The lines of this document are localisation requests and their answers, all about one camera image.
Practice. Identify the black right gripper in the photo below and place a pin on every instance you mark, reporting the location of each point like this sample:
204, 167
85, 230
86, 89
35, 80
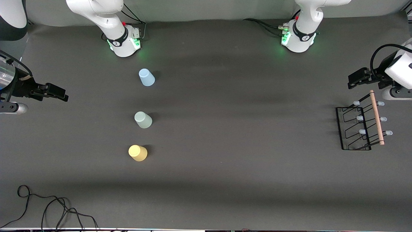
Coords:
22, 88

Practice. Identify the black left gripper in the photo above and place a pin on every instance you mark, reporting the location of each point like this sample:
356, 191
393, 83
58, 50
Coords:
379, 74

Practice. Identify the pale green plastic cup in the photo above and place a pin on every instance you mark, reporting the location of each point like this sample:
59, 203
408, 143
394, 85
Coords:
143, 120

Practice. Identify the yellow plastic cup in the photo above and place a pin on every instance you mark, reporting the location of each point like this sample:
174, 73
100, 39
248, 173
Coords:
138, 153

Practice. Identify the light blue plastic cup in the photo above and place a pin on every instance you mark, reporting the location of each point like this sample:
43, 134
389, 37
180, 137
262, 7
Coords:
147, 78

